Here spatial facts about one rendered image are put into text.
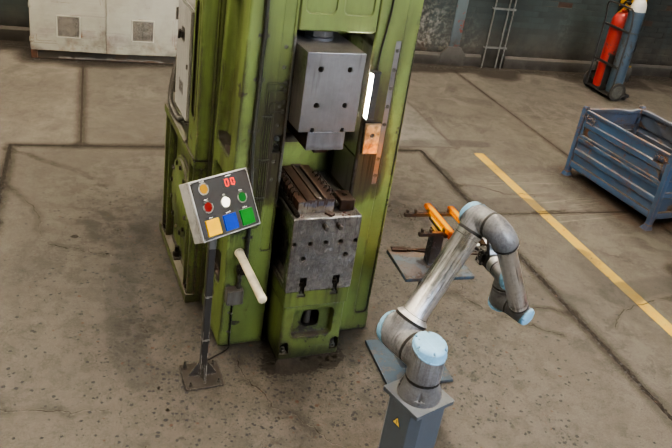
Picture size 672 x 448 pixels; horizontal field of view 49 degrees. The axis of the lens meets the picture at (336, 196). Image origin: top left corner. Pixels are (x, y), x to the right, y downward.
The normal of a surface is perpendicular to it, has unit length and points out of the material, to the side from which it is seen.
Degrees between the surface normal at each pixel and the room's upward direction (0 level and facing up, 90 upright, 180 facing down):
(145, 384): 0
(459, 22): 90
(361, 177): 90
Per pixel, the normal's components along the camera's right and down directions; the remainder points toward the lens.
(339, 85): 0.37, 0.45
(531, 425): 0.14, -0.89
